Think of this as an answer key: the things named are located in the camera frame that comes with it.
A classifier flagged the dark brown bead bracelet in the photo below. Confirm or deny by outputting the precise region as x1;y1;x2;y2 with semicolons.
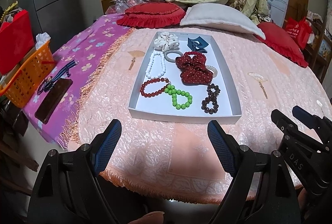
201;83;221;115

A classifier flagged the red bead bracelet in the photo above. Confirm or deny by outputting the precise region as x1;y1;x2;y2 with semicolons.
139;77;171;99

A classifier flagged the green bead bracelet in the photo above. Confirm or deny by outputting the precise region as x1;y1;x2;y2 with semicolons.
164;84;194;110

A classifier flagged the gold beaded hair tie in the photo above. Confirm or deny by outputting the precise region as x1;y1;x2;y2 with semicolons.
206;65;218;79

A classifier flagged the white shallow tray box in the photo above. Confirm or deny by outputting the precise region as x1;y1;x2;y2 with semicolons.
128;32;242;124

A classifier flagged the dark red polka dot scrunchie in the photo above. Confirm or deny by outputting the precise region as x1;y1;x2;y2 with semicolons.
175;51;213;86

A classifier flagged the white pearl bead bracelet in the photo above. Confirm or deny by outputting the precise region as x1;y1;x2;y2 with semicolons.
144;50;167;80

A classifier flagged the blue hair claw clip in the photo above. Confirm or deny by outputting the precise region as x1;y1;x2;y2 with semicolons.
187;37;209;53

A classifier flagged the silver grey braided hair tie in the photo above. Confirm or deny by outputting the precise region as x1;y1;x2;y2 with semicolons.
164;49;184;64

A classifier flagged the white cherry print scrunchie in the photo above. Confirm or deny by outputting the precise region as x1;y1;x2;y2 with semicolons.
154;32;179;52

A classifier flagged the person's right hand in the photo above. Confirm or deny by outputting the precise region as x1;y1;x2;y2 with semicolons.
129;211;164;224

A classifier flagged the pink embroidered bedspread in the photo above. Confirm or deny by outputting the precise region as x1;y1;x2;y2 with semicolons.
61;28;331;203

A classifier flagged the dark brown wallet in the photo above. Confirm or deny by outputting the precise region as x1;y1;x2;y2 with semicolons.
34;78;73;124

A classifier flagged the wooden chair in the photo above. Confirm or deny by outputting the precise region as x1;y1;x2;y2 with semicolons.
303;17;331;84

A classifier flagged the red ruffled cushion right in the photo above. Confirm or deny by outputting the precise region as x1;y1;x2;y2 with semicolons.
256;22;308;68

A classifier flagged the red ruffled cushion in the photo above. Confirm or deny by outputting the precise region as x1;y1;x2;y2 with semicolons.
256;22;308;68
116;2;186;29

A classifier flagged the red shopping bag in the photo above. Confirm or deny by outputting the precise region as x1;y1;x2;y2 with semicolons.
282;17;312;51

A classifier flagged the orange plastic basket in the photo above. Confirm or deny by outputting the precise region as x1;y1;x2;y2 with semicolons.
1;40;57;108

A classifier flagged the magenta floral blanket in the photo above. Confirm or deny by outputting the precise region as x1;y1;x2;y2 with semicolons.
23;14;130;149

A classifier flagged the white pillow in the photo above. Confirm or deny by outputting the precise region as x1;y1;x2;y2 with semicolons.
180;3;266;40

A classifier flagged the red box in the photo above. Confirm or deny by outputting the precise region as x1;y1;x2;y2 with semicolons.
0;10;34;75

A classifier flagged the red ruffled cushion left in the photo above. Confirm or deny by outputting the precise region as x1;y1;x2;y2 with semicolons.
116;2;186;29

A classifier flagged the clear plastic bag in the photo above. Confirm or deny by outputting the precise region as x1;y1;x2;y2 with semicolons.
114;0;149;14

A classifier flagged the blue striped strap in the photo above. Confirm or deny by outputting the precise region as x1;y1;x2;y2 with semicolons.
37;58;79;96

